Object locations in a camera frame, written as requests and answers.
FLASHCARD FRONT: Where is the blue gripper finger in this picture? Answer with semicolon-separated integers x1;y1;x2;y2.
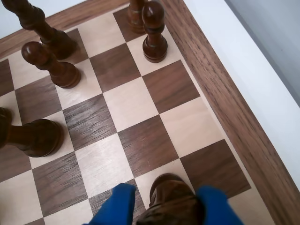
82;182;137;225
196;185;246;225

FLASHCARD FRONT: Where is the dark knight chess piece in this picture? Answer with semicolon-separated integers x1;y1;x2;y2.
135;172;207;225

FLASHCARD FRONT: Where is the dark queen chess piece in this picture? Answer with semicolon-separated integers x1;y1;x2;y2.
0;106;64;158

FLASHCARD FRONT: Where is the dark pawn chess piece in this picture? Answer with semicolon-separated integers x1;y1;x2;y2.
142;0;169;63
21;41;82;89

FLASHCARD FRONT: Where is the dark bishop chess piece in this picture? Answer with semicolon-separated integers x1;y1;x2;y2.
5;0;78;61

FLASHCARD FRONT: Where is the dark rook chess piece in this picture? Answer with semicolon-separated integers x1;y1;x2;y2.
127;0;150;34

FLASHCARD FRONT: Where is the wooden chessboard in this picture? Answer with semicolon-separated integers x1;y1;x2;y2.
0;0;300;225

